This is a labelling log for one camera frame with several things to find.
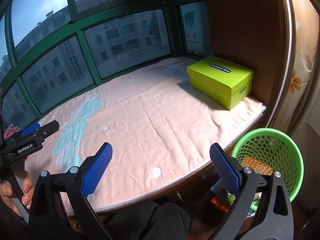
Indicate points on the person's black pants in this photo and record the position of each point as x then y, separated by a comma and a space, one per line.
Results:
155, 220

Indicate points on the pile of pink packets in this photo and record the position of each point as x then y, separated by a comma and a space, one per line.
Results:
11, 131

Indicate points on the floral beige cloth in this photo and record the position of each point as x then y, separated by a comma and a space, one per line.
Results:
305, 67

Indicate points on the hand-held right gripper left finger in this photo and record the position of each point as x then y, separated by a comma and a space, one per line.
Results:
97, 170

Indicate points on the brown wooden side panel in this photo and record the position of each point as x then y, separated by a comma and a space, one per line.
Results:
245, 25

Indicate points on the white window sign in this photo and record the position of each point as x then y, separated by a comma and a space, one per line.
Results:
193, 27

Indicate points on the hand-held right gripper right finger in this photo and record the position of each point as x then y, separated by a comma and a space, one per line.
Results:
225, 170

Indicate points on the lime green shoe box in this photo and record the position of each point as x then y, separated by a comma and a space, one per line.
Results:
217, 76

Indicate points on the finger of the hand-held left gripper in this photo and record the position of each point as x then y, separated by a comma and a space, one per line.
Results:
48, 130
30, 130

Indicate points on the green window frame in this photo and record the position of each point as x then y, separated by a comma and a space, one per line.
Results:
80, 32

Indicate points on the person's left hand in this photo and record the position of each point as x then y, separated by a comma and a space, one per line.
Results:
27, 190

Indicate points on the green mesh wastebasket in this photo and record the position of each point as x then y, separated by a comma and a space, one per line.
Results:
293, 152

